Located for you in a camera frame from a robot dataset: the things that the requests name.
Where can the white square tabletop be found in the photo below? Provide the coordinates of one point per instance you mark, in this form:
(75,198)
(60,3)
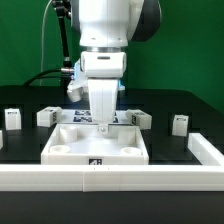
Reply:
(78,144)

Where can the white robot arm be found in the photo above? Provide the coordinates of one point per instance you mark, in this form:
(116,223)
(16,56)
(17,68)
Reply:
(106,28)

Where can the white marker sheet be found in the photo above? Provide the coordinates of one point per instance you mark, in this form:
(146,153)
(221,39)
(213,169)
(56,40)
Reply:
(84,116)

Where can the white U-shaped fence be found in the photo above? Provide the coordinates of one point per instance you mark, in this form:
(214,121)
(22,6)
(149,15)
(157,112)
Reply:
(208,175)

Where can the black camera stand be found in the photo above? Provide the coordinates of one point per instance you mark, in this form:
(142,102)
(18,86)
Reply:
(60,9)

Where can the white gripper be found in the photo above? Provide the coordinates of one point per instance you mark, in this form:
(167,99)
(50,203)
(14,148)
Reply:
(103,72)

